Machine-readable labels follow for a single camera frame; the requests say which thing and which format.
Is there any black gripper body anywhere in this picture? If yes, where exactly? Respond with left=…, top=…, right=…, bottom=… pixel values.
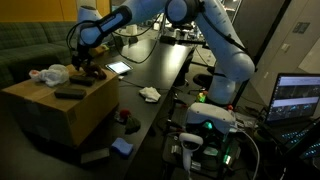
left=71, top=44, right=94, bottom=66

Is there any red round toy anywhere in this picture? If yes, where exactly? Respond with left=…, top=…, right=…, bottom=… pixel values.
left=114, top=108, right=132, bottom=124

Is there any white terry towel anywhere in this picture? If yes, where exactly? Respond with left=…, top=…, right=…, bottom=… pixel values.
left=138, top=86, right=162, bottom=104

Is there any dark green cloth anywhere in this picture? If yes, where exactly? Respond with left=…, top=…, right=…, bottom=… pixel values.
left=124, top=117, right=142, bottom=135

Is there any large cardboard box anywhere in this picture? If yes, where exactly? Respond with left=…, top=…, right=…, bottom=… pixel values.
left=0, top=63, right=120, bottom=148

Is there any crumpled white plastic bag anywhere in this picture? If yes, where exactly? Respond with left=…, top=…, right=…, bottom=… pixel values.
left=28, top=64, right=70, bottom=88

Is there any white-framed tablet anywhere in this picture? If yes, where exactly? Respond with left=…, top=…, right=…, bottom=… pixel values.
left=105, top=60, right=134, bottom=76

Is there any green plaid sofa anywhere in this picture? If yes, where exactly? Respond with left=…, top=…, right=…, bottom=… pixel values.
left=0, top=21, right=79, bottom=89

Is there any white paper roll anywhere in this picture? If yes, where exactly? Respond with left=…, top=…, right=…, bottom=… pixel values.
left=126, top=23, right=139, bottom=36

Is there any blue sponge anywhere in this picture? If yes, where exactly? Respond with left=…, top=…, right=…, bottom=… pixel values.
left=111, top=137, right=135, bottom=158

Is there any dark flat rectangular block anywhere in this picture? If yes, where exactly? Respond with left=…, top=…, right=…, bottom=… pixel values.
left=80, top=148, right=111, bottom=165

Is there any small green yellow toy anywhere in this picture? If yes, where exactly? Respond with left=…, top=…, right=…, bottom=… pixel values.
left=196, top=91, right=208, bottom=104

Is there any white VR controller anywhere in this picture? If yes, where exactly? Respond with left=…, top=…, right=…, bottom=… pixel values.
left=178, top=132, right=204, bottom=173

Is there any white VR headset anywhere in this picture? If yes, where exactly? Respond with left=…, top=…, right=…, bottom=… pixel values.
left=184, top=102, right=238, bottom=134

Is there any open laptop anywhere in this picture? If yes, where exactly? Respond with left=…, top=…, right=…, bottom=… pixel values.
left=261, top=73, right=320, bottom=161

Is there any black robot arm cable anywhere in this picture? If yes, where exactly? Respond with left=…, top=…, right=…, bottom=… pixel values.
left=109, top=6, right=251, bottom=65

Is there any thin black table cable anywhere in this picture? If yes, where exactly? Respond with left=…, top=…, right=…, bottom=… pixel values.
left=118, top=79, right=171, bottom=92

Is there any black bar camera on stand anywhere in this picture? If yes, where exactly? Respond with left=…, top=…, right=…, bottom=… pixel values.
left=159, top=23, right=205, bottom=46

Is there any white wall switch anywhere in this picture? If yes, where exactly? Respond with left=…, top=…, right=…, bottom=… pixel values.
left=280, top=42, right=291, bottom=53

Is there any grey wall sign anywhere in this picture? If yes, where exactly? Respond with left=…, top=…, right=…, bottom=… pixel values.
left=292, top=21, right=311, bottom=35

